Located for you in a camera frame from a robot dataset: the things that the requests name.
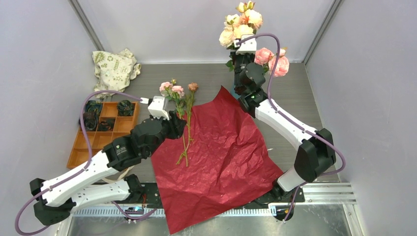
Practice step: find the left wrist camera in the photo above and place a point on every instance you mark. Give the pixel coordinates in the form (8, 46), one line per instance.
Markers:
(157, 107)

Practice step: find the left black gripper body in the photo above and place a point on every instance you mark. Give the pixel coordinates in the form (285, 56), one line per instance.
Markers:
(170, 130)

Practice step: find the aluminium rail frame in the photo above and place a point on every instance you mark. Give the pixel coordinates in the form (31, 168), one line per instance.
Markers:
(321, 193)

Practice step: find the cream white rose stem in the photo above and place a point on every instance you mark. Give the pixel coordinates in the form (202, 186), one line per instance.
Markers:
(227, 37)

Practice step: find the dark rolled item left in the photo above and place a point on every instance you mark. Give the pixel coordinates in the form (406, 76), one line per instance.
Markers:
(90, 121)

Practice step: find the dark rolled item top-right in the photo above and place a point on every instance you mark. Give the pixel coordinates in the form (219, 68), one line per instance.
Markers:
(125, 108)

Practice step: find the orange compartment tray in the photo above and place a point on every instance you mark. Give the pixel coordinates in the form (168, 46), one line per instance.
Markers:
(122, 127)

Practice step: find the dark rolled item top-left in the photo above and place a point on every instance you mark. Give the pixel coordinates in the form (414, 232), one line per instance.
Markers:
(93, 106)

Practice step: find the pink rose stem large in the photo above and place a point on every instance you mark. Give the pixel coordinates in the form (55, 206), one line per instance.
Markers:
(276, 64)

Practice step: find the small brown rose stem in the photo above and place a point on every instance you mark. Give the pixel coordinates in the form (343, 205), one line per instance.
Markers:
(193, 87)

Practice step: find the pink flower bouquet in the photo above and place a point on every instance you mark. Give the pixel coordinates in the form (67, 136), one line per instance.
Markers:
(176, 93)

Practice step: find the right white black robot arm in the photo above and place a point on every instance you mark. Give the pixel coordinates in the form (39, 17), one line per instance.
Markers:
(314, 153)

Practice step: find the cream printed cloth bag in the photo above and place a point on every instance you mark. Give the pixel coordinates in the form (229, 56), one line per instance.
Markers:
(115, 70)

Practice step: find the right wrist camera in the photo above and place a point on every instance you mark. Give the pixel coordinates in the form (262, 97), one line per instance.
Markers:
(246, 45)

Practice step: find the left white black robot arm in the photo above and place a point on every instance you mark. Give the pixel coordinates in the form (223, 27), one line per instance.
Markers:
(58, 198)

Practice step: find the dark red wrapping paper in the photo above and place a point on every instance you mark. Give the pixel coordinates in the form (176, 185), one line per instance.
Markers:
(228, 164)

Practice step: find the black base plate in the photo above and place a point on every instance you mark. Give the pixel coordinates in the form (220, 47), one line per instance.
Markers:
(150, 198)

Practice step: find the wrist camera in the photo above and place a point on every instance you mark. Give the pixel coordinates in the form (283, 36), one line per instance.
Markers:
(157, 107)
(246, 45)

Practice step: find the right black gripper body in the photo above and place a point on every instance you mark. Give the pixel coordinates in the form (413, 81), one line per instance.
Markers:
(240, 62)

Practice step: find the cream printed ribbon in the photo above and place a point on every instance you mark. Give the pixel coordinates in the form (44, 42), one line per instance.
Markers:
(117, 177)

